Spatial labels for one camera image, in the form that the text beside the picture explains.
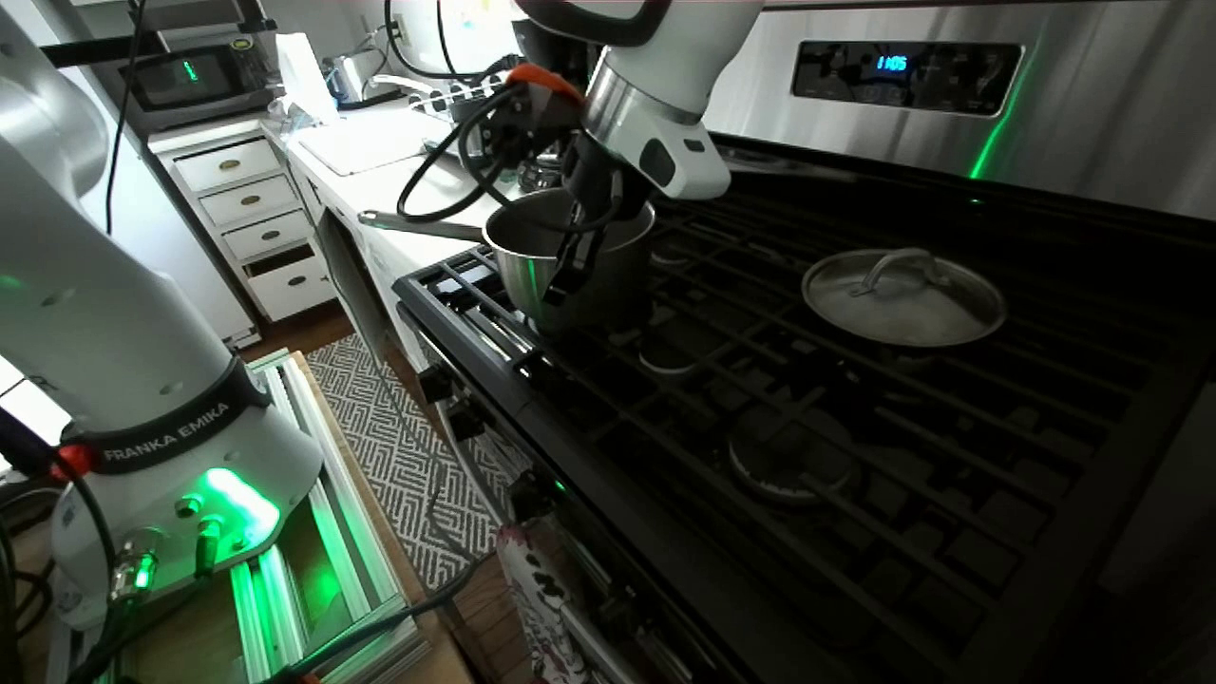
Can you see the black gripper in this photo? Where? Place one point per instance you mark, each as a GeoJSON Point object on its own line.
{"type": "Point", "coordinates": [607, 177]}

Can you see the stainless steel pot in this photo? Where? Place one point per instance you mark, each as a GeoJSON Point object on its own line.
{"type": "Point", "coordinates": [517, 252]}

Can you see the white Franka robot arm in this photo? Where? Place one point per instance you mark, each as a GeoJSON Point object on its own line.
{"type": "Point", "coordinates": [117, 327]}

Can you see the black stove knob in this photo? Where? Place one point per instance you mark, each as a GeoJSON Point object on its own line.
{"type": "Point", "coordinates": [464, 419]}
{"type": "Point", "coordinates": [532, 495]}
{"type": "Point", "coordinates": [438, 382]}

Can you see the white cutting board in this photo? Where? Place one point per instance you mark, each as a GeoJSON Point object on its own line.
{"type": "Point", "coordinates": [356, 141]}

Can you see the silver kettle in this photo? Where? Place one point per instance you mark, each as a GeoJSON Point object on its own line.
{"type": "Point", "coordinates": [357, 77]}

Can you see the grey patterned floor rug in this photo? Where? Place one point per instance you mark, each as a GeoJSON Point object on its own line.
{"type": "Point", "coordinates": [403, 470]}

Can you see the white drawer cabinet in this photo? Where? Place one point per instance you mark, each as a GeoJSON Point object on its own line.
{"type": "Point", "coordinates": [253, 223]}

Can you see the patterned dish towel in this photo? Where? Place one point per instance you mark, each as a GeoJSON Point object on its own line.
{"type": "Point", "coordinates": [551, 608]}

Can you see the black gas stove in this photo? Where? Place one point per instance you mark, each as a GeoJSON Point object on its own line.
{"type": "Point", "coordinates": [885, 533]}

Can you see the black stand bar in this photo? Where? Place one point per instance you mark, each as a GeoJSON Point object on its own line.
{"type": "Point", "coordinates": [76, 49]}

